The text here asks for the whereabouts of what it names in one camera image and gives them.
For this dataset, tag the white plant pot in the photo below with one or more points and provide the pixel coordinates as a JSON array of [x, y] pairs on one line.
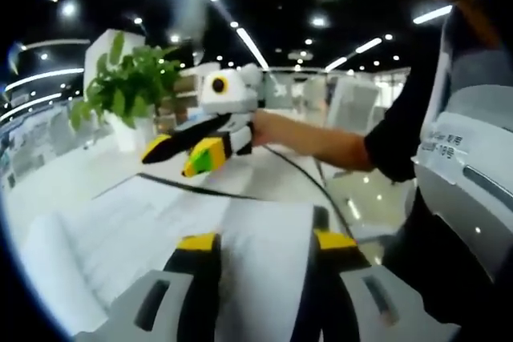
[[128, 135]]

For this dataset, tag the group of round ceiling lights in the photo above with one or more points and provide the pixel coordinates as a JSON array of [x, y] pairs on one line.
[[308, 42]]

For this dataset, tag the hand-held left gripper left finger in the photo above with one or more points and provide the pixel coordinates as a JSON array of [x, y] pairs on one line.
[[196, 266]]

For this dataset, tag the curved ceiling light strip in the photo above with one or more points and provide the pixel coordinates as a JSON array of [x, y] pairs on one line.
[[40, 77], [28, 105]]

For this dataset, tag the beige storage shelf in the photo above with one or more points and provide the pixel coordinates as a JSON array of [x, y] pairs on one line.
[[188, 89]]

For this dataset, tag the white robot body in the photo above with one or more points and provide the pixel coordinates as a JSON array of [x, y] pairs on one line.
[[461, 125]]

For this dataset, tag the white cloth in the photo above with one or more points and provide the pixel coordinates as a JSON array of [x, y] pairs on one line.
[[152, 230]]

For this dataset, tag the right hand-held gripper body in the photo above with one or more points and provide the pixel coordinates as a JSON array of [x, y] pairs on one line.
[[240, 93]]

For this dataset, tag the green potted plant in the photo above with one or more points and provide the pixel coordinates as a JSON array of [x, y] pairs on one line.
[[128, 81]]

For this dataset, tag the short ceiling light bar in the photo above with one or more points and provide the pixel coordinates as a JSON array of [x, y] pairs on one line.
[[252, 49], [368, 45], [336, 63], [433, 14]]

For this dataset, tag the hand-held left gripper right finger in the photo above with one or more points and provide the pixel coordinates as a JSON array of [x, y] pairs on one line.
[[340, 262]]

